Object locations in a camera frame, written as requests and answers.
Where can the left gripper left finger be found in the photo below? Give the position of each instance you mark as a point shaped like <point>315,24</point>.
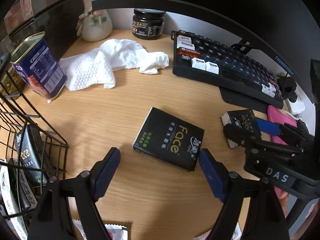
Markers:
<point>52,217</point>

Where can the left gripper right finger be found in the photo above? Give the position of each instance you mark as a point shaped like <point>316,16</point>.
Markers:
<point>265,218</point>

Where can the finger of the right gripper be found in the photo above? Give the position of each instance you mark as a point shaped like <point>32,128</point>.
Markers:
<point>285,132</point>
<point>248,140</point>

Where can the small white pizza sachet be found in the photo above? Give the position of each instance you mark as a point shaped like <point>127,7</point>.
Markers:
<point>115,231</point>

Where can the long white powder sachet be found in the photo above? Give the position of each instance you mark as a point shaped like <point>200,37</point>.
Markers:
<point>10,204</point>

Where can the person right hand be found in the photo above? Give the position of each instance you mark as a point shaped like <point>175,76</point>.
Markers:
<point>283,196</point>

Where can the pink desk mat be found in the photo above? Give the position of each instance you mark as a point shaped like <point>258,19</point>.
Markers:
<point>275,116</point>

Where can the black Face tissue pack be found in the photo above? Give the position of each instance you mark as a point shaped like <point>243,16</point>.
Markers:
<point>169,139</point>
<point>33,155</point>
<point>243,119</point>

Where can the white power strip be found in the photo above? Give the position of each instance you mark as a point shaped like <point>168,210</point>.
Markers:
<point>297,107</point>

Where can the black power adapter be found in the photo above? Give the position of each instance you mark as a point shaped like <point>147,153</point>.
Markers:
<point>287,86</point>

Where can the black mechanical keyboard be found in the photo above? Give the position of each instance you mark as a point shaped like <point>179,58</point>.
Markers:
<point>211,62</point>

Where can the black curved monitor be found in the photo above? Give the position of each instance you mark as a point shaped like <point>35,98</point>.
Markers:
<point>285,30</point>

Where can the black glass jar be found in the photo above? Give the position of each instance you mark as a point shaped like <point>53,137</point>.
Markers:
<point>148,24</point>

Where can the crumpled white tissue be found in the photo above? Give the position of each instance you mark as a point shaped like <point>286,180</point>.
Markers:
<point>98,65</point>

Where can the blue tin can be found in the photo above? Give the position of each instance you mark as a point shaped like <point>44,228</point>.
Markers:
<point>36,65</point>

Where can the small ceramic vase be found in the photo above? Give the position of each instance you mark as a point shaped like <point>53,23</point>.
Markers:
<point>93,25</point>

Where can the black wire basket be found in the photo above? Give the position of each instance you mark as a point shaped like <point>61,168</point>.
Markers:
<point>16,113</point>

